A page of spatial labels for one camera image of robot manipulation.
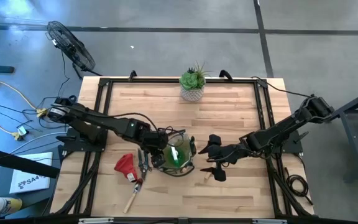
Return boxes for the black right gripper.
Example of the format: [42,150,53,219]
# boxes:
[198,134,247,182]

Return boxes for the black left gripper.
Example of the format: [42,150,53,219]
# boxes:
[142,132,170,169]

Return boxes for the black pruning shears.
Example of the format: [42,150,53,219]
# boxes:
[188,134,198,158]

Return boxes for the clear mesh tool bag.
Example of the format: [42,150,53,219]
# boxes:
[154,130,198,177]

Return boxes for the red gardening glove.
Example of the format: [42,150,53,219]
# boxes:
[113,152,139,184]

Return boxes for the wooden-handled garden trowel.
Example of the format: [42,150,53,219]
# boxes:
[122,177,144,215]

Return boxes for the succulent in white pot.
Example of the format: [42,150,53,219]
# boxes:
[178,60,213,103]

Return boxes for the white printed cardboard box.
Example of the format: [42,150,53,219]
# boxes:
[9,151,54,194]

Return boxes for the black floor fan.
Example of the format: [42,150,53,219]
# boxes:
[45,20,103,80]

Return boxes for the dark metal side table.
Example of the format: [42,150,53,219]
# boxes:
[323,85,358,183]

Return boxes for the yellow and white can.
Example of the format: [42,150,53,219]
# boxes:
[0,197,23,215]

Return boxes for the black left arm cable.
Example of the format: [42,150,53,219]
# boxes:
[103,111,186,141]

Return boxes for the coiled black cable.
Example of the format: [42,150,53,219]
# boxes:
[283,166,314,206]

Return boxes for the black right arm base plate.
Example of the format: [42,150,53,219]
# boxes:
[258,129,304,154]

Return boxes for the black aluminium table frame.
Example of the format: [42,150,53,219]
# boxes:
[51,77,313,218]

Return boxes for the silver table bracket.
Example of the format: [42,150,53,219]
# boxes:
[252,218,288,224]
[78,217,114,224]

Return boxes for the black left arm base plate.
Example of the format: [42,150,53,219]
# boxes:
[56,127,108,153]

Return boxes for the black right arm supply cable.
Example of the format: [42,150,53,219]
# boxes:
[250,75,312,99]

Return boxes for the white floor cable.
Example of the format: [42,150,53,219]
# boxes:
[9,131,68,156]

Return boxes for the yellow extension cable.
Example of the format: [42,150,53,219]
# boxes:
[0,60,48,141]

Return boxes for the black fan power cable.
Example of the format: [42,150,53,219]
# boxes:
[20,51,77,130]

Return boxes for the black desk frame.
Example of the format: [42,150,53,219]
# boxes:
[0,145,61,180]

